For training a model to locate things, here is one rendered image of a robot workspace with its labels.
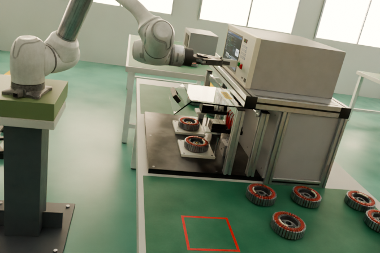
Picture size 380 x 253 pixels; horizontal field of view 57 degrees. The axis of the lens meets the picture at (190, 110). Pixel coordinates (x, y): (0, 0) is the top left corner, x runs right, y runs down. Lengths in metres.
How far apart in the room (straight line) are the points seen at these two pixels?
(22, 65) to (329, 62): 1.37
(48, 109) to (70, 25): 0.43
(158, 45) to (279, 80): 0.52
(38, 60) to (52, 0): 4.48
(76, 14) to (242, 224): 1.25
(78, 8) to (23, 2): 4.56
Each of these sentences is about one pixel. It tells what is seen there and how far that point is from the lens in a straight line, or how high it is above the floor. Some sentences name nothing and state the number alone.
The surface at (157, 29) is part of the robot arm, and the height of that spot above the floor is 1.30.
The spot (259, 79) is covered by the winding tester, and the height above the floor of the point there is 1.16.
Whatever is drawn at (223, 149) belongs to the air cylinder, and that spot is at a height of 0.80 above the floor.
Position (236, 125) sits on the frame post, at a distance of 1.37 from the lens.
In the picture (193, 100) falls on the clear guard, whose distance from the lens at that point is 1.32.
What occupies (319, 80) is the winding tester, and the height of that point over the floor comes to 1.19.
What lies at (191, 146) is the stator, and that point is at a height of 0.81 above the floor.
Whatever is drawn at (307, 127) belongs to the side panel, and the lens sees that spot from 1.48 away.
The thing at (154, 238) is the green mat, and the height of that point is 0.75.
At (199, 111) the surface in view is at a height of 0.88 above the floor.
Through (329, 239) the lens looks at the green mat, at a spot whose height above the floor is 0.75.
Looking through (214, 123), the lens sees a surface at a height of 0.92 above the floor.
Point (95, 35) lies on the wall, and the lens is 6.24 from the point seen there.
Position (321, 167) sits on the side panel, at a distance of 1.60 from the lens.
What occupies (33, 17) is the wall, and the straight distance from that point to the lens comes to 6.38.
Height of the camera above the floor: 1.45
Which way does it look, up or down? 19 degrees down
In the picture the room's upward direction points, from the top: 10 degrees clockwise
